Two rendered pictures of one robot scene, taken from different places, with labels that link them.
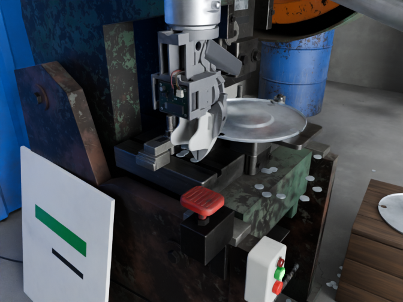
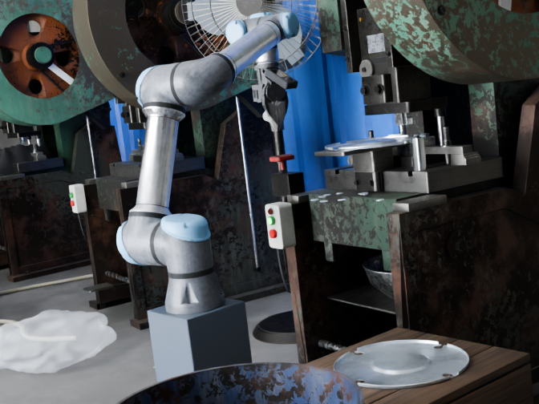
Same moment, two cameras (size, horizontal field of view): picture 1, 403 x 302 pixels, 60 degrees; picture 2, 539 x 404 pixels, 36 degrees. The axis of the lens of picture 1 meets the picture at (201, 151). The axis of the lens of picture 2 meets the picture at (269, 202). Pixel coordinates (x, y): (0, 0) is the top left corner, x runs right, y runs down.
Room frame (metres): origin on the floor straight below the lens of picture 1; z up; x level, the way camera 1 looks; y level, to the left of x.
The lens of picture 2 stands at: (1.33, -2.48, 0.96)
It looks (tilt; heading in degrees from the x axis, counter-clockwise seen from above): 8 degrees down; 109
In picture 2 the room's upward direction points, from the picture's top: 7 degrees counter-clockwise
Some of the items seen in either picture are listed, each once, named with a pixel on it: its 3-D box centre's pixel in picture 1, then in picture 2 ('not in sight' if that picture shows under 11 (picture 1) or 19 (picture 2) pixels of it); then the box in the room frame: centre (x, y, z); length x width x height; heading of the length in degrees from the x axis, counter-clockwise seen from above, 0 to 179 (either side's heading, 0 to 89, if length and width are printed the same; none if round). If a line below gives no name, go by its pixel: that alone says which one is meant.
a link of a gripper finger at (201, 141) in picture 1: (200, 140); (269, 117); (0.49, 0.00, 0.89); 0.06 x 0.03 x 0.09; 142
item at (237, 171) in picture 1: (208, 142); (410, 173); (0.92, -0.02, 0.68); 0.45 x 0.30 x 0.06; 142
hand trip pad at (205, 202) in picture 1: (202, 213); (282, 167); (0.52, 0.00, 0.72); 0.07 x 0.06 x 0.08; 52
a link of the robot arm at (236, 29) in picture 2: not in sight; (249, 31); (0.49, -0.09, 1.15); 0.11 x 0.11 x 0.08; 73
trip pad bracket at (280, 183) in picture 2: (207, 251); (289, 199); (0.54, -0.01, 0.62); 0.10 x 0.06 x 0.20; 142
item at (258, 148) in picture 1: (262, 145); (364, 167); (0.82, -0.16, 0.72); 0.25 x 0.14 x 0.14; 52
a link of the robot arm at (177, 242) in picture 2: not in sight; (184, 241); (0.44, -0.62, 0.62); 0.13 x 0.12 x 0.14; 163
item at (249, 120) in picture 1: (248, 117); (374, 142); (0.85, -0.12, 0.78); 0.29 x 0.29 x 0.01
